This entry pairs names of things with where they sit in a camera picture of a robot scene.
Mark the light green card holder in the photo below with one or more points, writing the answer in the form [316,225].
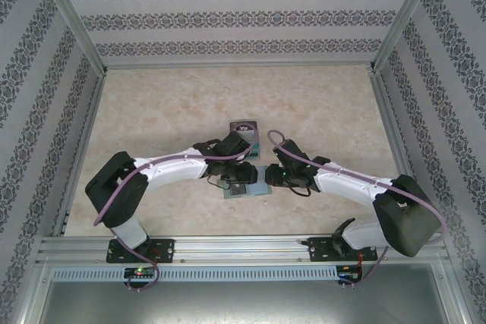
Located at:
[262,183]

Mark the black VIP card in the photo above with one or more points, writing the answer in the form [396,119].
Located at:
[237,190]
[245,126]

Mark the silver grey card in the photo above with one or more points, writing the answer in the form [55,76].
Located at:
[252,138]

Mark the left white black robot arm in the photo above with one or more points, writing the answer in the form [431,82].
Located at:
[174,174]

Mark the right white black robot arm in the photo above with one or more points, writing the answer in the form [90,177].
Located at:
[349,189]

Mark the right controller board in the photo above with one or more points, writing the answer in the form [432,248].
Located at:
[349,274]

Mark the controller board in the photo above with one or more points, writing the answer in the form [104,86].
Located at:
[138,272]
[349,274]

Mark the steel sheet panel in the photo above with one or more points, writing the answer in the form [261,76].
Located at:
[243,305]

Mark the left controller board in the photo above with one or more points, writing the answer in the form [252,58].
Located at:
[138,272]

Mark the right black wrist camera box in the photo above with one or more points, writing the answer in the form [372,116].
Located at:
[292,153]

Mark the aluminium mounting rail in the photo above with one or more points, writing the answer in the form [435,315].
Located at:
[243,250]

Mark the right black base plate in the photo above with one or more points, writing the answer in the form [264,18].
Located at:
[320,250]

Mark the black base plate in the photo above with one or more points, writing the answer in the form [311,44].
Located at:
[163,250]
[320,250]

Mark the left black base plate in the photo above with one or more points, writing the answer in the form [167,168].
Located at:
[163,250]

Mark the aluminium side rail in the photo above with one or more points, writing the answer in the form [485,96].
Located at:
[81,149]
[395,130]

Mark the aluminium frame post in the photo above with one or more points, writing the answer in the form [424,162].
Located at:
[72,16]
[457,293]
[406,16]
[32,293]

